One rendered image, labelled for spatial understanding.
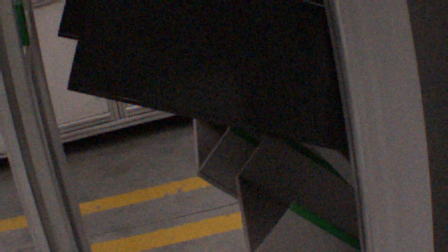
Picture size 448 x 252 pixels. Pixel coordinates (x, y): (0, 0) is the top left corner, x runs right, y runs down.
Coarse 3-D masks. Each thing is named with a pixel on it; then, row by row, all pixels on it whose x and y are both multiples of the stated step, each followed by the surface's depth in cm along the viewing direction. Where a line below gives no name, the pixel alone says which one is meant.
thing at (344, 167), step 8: (24, 48) 57; (320, 152) 56; (328, 152) 54; (336, 152) 52; (344, 152) 52; (328, 160) 54; (336, 160) 53; (344, 160) 51; (336, 168) 53; (344, 168) 51; (344, 176) 52; (352, 176) 50; (352, 184) 50
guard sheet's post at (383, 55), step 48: (384, 0) 4; (432, 0) 4; (384, 48) 4; (432, 48) 4; (384, 96) 4; (432, 96) 4; (384, 144) 5; (432, 144) 4; (384, 192) 5; (432, 192) 4; (384, 240) 5; (432, 240) 4
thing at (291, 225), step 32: (256, 160) 63; (288, 160) 63; (320, 160) 63; (256, 192) 63; (288, 192) 64; (320, 192) 64; (352, 192) 64; (256, 224) 57; (288, 224) 51; (320, 224) 51; (352, 224) 65
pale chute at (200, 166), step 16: (208, 128) 76; (224, 128) 78; (208, 144) 72; (224, 144) 65; (240, 144) 65; (256, 144) 65; (304, 144) 79; (208, 160) 65; (224, 160) 65; (240, 160) 65; (208, 176) 66; (224, 176) 66; (224, 192) 66
